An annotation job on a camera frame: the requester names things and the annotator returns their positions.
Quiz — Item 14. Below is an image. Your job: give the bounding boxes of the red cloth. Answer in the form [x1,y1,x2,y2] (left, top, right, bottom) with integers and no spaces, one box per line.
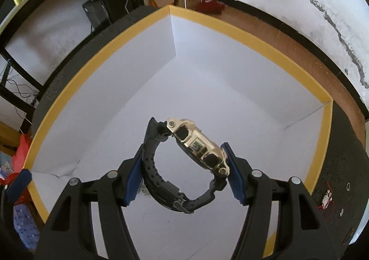
[195,0,226,14]

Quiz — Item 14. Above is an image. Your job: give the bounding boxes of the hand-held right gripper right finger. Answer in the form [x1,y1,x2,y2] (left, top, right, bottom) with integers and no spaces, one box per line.
[220,142,342,260]

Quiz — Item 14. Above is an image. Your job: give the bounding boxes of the red bag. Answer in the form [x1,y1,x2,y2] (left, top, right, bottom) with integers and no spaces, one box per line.
[0,132,33,206]

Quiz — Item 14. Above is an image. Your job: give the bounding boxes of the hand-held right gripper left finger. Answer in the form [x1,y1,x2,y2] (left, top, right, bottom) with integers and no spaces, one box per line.
[34,143,145,260]

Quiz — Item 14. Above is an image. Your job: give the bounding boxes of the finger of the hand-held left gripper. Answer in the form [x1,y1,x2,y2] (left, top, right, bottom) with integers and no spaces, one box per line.
[0,169,33,204]

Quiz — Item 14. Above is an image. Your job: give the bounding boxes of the yellow white cardboard box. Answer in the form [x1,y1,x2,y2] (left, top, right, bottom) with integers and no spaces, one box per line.
[22,5,333,260]

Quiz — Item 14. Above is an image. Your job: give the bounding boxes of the black cables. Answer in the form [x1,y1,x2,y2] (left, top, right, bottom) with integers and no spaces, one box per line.
[0,60,39,106]

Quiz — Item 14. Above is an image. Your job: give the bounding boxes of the black metal desk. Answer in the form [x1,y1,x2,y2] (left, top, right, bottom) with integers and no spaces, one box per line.
[0,0,146,134]

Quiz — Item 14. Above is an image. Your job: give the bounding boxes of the blue dotted cloth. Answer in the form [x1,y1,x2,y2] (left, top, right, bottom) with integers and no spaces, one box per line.
[12,202,41,250]

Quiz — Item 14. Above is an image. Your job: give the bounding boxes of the black patterned mat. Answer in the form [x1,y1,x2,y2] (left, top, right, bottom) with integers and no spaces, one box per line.
[30,5,369,252]

